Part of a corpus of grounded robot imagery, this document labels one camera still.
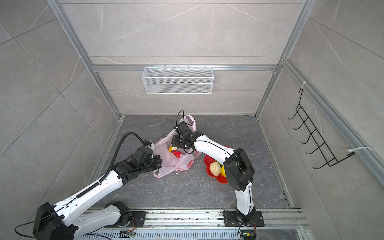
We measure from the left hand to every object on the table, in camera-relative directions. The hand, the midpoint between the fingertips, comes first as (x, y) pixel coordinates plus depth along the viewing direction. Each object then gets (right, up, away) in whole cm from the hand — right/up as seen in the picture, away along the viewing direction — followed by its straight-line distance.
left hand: (163, 157), depth 80 cm
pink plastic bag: (+5, -2, +6) cm, 8 cm away
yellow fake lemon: (+33, -9, +5) cm, 35 cm away
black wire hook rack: (+74, +12, -13) cm, 76 cm away
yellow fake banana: (+3, +4, +5) cm, 7 cm away
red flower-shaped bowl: (+26, -5, +13) cm, 29 cm away
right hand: (+5, +8, +9) cm, 13 cm away
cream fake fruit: (+29, -8, +4) cm, 30 cm away
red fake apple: (+6, 0, +11) cm, 13 cm away
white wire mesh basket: (+5, +49, +21) cm, 53 cm away
